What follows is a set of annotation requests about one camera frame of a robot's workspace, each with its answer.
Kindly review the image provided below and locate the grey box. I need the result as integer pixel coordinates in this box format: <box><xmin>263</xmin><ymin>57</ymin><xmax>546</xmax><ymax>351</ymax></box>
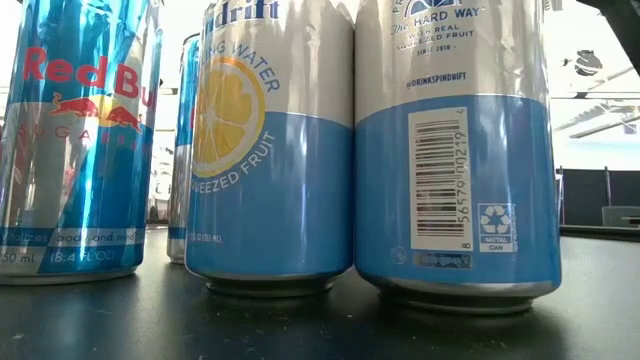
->
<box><xmin>601</xmin><ymin>205</ymin><xmax>640</xmax><ymax>229</ymax></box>

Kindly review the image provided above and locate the black table frame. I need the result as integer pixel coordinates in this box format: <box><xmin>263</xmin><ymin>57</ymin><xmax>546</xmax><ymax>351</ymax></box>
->
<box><xmin>558</xmin><ymin>223</ymin><xmax>640</xmax><ymax>244</ymax></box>

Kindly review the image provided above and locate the black room divider panel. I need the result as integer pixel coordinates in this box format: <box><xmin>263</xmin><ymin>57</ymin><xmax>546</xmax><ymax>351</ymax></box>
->
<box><xmin>557</xmin><ymin>168</ymin><xmax>640</xmax><ymax>227</ymax></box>

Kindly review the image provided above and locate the dark round ceiling fixture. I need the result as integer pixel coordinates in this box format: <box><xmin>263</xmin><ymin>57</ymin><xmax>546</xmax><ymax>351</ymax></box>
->
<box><xmin>562</xmin><ymin>48</ymin><xmax>604</xmax><ymax>78</ymax></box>

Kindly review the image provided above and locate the blue silver Red Bull can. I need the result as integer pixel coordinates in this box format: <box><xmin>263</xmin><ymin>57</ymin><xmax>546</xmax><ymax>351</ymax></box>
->
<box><xmin>0</xmin><ymin>0</ymin><xmax>165</xmax><ymax>287</ymax></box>
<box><xmin>167</xmin><ymin>32</ymin><xmax>202</xmax><ymax>265</ymax></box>

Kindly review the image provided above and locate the blue white Spindrift can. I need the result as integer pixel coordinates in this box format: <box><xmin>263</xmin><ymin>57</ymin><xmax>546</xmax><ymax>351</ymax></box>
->
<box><xmin>353</xmin><ymin>0</ymin><xmax>563</xmax><ymax>316</ymax></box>
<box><xmin>184</xmin><ymin>0</ymin><xmax>356</xmax><ymax>300</ymax></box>

